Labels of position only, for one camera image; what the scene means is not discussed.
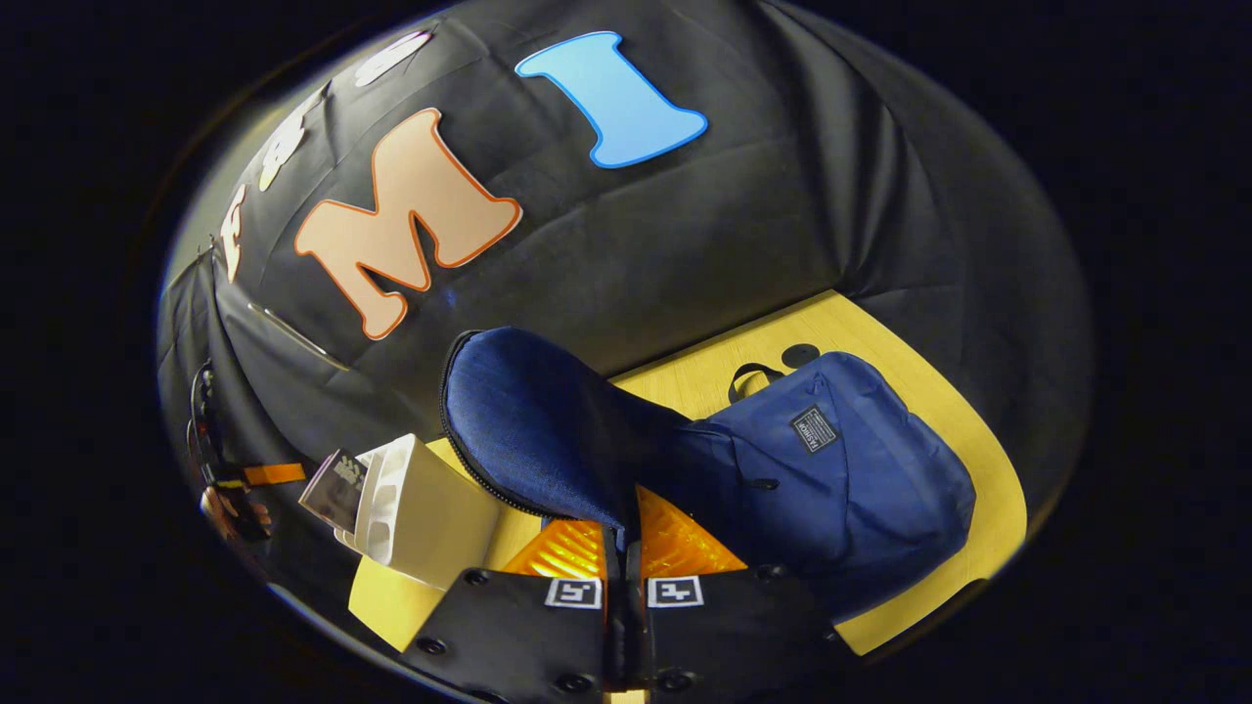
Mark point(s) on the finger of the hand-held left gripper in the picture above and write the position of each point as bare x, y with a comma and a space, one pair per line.
279, 474

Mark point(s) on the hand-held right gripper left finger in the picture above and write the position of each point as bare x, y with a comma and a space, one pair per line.
528, 636

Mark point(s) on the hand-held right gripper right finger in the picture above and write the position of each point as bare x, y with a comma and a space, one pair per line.
724, 645

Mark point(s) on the pink cover book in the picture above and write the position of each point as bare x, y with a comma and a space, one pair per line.
335, 489

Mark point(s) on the white bookshelf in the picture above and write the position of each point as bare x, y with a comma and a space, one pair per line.
430, 518

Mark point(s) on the blue schoolbag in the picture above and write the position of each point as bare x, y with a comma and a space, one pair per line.
841, 489

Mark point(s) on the black backdrop cloth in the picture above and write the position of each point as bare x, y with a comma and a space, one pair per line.
685, 225

